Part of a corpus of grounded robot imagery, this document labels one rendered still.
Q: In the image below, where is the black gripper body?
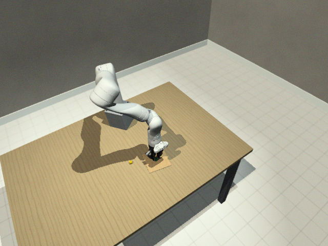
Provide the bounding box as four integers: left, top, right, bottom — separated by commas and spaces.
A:
149, 145, 154, 154

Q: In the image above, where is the tan square mat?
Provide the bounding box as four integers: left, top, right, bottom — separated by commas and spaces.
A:
142, 150, 171, 173

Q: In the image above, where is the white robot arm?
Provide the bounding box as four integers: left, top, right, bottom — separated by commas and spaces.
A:
90, 63, 168, 153

